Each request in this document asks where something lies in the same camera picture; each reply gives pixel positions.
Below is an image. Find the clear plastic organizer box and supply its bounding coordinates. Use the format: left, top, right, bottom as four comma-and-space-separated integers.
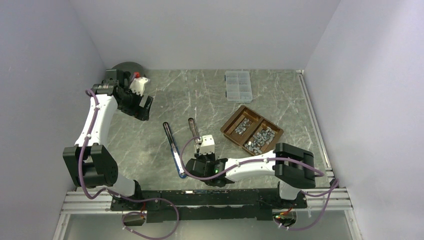
224, 70, 253, 104

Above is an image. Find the blue stapler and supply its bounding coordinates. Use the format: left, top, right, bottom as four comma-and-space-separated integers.
162, 121, 187, 179

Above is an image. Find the aluminium frame rail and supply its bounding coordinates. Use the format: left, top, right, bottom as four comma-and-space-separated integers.
61, 188, 354, 214

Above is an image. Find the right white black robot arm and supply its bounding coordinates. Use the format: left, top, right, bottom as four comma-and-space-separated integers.
181, 143, 324, 208

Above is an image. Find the black filament spool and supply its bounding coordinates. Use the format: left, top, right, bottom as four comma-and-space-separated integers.
111, 61, 146, 77

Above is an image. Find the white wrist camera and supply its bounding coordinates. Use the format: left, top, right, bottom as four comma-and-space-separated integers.
129, 72, 151, 96
198, 134, 215, 155

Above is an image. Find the black beige stapler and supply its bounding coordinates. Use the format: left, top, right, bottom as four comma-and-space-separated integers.
188, 117, 202, 157

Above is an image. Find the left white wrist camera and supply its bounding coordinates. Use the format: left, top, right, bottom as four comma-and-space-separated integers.
129, 72, 151, 96

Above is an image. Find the brown staple tray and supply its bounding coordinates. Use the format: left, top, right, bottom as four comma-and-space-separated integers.
220, 105, 284, 156

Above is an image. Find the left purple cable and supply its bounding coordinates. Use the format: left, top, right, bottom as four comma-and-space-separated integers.
77, 88, 180, 240

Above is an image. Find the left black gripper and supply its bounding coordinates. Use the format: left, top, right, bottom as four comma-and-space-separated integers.
117, 85, 153, 121

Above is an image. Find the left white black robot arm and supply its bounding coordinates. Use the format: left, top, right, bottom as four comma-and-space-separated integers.
62, 62, 153, 210

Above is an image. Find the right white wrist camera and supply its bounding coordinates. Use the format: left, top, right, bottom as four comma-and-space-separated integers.
198, 134, 215, 155

